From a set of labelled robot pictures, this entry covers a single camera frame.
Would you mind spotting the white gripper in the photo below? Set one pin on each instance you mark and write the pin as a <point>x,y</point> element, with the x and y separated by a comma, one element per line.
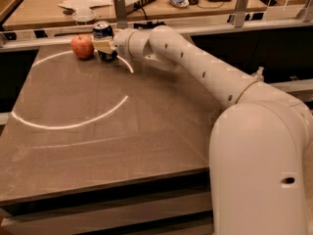
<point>121,43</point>

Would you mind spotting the blue pepsi can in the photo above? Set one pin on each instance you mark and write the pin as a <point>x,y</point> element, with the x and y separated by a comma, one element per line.
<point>103,31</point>

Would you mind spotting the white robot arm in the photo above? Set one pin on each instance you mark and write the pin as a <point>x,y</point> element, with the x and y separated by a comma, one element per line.
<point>256,145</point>

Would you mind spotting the red apple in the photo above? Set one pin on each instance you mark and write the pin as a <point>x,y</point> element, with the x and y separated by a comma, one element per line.
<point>81,45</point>

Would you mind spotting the white papers on desk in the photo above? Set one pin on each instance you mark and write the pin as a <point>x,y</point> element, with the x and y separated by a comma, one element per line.
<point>75,4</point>

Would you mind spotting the blue white cloth item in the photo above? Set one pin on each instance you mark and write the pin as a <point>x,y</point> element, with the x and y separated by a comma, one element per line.
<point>179,3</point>

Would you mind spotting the clear sanitizer bottle right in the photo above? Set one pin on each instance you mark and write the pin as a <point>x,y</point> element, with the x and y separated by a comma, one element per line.
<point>259,74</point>

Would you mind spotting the grey cabinet drawer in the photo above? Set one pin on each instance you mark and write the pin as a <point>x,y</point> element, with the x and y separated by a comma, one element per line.
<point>169,213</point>

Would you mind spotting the grey metal post left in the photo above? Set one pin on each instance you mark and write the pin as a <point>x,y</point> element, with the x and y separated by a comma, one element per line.
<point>120,13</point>

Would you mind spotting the grey metal post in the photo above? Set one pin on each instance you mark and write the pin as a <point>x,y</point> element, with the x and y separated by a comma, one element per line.
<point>240,13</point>
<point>120,13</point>

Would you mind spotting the grey metal post right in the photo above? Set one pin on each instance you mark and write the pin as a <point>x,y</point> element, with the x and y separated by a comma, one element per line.
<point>240,13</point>

